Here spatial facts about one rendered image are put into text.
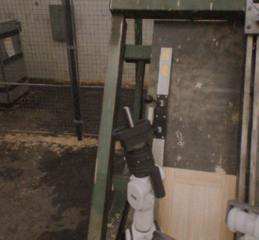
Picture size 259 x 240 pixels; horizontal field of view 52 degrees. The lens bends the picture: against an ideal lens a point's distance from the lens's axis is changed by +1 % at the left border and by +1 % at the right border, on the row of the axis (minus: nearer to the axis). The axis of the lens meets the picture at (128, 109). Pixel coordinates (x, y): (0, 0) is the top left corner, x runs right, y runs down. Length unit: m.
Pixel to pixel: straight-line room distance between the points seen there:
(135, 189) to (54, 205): 2.10
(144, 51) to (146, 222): 0.79
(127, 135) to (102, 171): 0.48
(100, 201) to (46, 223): 1.55
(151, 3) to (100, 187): 0.85
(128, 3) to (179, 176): 0.81
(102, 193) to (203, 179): 0.44
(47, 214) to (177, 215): 1.78
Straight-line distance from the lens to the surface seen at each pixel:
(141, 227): 1.02
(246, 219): 0.79
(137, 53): 1.35
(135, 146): 0.80
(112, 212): 1.64
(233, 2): 1.30
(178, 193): 1.24
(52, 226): 2.72
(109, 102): 1.23
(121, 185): 1.31
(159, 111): 1.19
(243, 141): 1.20
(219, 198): 1.26
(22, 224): 2.83
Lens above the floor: 1.97
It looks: 25 degrees down
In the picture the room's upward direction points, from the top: straight up
